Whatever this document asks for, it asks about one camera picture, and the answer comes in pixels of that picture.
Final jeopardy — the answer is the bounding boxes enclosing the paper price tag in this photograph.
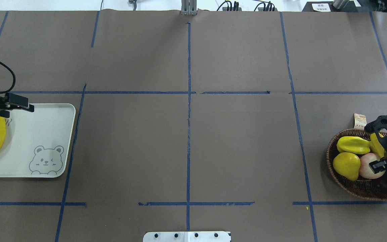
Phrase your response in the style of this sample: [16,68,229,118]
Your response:
[353,113,367,130]

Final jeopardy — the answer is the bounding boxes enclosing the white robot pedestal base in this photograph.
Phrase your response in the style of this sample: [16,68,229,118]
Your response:
[143,231,232,242]

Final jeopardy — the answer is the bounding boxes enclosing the yellow lemon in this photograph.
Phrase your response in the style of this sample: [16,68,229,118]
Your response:
[332,152,361,182]

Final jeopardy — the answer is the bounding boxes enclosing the aluminium frame post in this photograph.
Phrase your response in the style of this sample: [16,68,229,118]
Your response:
[181,0,198,16]

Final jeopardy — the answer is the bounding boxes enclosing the yellow starfruit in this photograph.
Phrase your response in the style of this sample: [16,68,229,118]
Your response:
[337,136,371,155]

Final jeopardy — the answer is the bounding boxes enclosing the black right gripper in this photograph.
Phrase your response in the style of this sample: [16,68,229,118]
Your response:
[364,109,387,170]

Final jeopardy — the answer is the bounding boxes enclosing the brown woven wicker basket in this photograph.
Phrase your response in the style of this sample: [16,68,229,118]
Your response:
[326,129,387,202]

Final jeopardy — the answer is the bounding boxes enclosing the white rectangular bear tray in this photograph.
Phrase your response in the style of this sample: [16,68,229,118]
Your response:
[0,103,76,178]

